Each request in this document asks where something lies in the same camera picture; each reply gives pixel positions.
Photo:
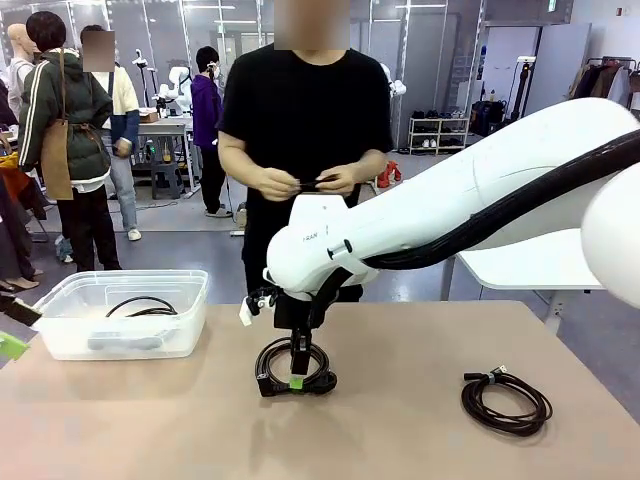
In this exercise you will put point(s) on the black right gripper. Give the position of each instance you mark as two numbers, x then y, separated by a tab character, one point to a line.
295	315

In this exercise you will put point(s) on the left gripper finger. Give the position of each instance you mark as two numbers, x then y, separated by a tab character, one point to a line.
17	309
12	346

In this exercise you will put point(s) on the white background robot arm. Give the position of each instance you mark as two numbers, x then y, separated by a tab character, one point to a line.
177	87
396	86

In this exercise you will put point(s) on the person's left forearm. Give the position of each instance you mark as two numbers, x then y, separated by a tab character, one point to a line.
372	165

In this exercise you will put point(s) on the person's right forearm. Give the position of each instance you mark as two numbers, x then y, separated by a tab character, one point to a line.
235	170

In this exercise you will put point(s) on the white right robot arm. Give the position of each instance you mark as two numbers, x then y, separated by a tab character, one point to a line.
450	190

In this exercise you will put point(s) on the person's right hand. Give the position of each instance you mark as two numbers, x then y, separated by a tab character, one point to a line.
272	184

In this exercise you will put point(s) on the person's left hand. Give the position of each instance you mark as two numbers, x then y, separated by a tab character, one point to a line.
342	179

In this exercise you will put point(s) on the blue shoe cover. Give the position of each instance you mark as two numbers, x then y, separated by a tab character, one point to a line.
65	249

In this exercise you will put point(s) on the translucent plastic storage bin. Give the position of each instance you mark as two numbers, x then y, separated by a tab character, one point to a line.
190	325

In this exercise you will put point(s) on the gray step stool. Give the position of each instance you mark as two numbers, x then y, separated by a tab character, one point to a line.
166	176

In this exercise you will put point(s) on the person in green jacket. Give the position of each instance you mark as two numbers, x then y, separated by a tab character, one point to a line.
75	115

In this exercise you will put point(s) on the red orange toy figure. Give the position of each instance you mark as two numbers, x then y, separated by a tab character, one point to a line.
390	174

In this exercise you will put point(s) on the flat cardboard box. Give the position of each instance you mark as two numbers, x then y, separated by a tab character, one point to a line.
149	117

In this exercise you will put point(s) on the gray background work table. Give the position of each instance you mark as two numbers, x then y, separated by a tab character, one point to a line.
165	129

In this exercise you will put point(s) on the person in cream sweater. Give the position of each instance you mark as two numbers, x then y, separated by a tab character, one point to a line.
125	100

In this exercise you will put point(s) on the white side table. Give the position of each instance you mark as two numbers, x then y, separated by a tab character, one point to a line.
525	265

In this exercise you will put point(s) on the person in black t-shirt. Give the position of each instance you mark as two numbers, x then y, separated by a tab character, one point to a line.
305	115

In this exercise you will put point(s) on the wooden shoe rack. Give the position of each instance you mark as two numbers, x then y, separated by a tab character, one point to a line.
439	135

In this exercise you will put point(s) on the person in purple hoodie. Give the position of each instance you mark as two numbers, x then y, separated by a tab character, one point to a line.
205	110

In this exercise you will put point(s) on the black stand white head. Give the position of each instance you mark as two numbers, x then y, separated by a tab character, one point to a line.
141	57

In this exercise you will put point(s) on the black luggage bags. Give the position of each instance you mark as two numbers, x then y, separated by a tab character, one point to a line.
487	117

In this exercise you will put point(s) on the black pole white top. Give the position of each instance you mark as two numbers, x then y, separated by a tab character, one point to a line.
520	90

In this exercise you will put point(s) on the beige hanging coat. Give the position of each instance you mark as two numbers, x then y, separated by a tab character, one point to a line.
577	85

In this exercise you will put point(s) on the brown hanging coat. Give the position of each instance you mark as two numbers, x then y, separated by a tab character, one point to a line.
599	82

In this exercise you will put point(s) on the light blue hanging coat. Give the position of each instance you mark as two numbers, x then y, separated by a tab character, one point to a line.
620	87

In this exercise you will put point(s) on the black clothes rack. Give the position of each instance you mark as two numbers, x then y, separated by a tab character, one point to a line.
612	60

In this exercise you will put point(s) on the green exit sign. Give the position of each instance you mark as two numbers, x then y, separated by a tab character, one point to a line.
551	5

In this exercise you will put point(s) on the red fire alarm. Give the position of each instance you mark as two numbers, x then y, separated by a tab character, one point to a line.
623	10

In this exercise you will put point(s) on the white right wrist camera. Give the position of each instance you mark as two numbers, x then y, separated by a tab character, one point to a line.
246	312

